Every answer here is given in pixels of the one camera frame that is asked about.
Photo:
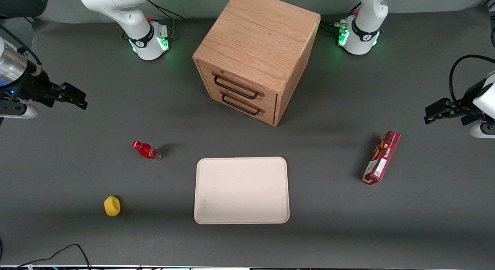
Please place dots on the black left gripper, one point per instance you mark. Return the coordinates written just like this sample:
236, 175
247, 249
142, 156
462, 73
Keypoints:
467, 100

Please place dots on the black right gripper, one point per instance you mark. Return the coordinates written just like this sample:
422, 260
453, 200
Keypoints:
32, 86

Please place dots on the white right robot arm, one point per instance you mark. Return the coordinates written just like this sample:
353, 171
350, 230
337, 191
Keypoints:
127, 18

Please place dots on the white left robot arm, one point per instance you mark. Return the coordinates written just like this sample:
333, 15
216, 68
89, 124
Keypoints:
365, 30

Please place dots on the red shortbread cookie box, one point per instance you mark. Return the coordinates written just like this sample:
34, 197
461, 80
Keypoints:
381, 158

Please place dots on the red plastic bottle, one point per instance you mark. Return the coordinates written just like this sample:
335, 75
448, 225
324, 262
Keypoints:
146, 150

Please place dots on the beige rectangular tray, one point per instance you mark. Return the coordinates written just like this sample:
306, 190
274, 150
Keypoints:
241, 190

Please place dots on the wooden board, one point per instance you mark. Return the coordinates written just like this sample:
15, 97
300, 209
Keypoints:
255, 34

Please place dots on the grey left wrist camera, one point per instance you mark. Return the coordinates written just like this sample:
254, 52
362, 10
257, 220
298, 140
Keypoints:
483, 129

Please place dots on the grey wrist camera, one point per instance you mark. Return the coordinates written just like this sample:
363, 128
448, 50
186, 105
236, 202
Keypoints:
483, 129
19, 111

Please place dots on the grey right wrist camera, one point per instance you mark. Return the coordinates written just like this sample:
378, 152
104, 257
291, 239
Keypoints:
19, 111

